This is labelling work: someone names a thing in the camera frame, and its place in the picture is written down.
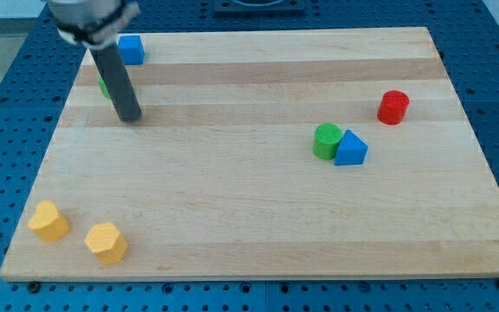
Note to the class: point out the blue cube block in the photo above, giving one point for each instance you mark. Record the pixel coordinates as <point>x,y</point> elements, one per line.
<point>131,50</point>

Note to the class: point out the yellow hexagon block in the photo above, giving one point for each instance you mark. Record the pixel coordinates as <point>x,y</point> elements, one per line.
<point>106,243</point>

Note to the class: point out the green star block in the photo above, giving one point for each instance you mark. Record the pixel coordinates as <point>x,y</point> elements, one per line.
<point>103,88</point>

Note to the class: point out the dark blue mount plate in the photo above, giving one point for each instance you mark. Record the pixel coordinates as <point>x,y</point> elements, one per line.
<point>229,7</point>

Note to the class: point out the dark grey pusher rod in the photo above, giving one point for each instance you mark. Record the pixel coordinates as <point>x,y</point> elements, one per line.
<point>113,72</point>

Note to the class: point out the red cylinder block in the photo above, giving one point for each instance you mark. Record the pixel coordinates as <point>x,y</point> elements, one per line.
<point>393,107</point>

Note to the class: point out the blue triangle block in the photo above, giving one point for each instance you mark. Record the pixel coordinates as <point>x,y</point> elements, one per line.
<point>351,151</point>

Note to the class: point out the yellow heart block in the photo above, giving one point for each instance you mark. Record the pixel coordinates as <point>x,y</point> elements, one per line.
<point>48,223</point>

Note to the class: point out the wooden board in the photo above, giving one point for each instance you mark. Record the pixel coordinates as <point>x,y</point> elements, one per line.
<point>217,180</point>

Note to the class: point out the green cylinder block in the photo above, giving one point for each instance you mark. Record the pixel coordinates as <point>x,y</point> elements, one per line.
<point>327,137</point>

